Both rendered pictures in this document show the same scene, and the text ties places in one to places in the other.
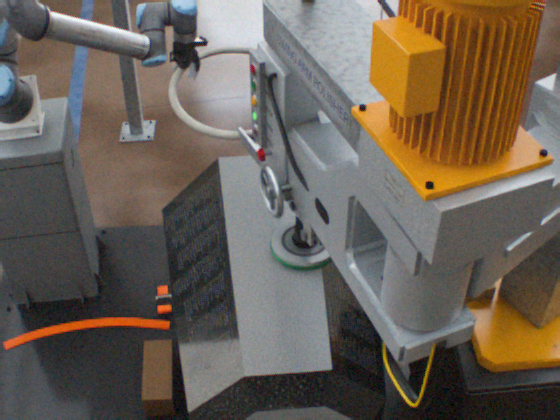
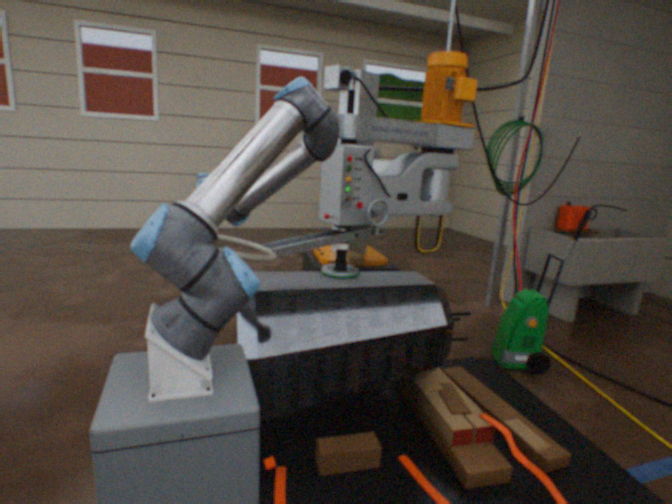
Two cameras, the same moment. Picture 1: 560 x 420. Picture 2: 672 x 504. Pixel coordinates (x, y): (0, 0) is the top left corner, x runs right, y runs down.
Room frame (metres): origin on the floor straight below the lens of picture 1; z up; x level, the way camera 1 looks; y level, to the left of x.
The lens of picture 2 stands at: (2.21, 2.17, 1.50)
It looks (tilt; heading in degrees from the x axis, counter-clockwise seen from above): 14 degrees down; 258
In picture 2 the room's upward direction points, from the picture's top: 3 degrees clockwise
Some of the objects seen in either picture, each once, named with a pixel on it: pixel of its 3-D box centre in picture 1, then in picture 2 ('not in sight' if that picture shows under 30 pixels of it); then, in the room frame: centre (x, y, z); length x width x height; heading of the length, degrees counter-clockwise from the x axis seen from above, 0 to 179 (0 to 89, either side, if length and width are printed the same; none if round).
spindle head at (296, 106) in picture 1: (318, 134); (357, 187); (1.63, -0.13, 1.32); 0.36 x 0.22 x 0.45; 20
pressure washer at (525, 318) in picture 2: not in sight; (526, 311); (0.17, -0.46, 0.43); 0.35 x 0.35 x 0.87; 77
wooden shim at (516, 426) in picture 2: not in sight; (526, 434); (0.75, 0.47, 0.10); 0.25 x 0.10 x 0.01; 98
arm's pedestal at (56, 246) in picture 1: (39, 205); (185, 499); (2.40, 1.04, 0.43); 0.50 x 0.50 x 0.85; 8
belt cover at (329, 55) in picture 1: (371, 92); (399, 135); (1.38, -0.23, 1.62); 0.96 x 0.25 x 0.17; 20
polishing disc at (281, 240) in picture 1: (304, 241); (340, 269); (1.70, -0.10, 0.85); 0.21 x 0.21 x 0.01
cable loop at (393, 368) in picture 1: (409, 353); (429, 229); (1.08, -0.33, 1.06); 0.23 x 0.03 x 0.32; 20
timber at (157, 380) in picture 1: (159, 377); (348, 453); (1.73, 0.46, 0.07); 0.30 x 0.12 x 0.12; 4
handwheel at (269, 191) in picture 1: (283, 188); (374, 211); (1.55, -0.03, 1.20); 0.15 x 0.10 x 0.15; 20
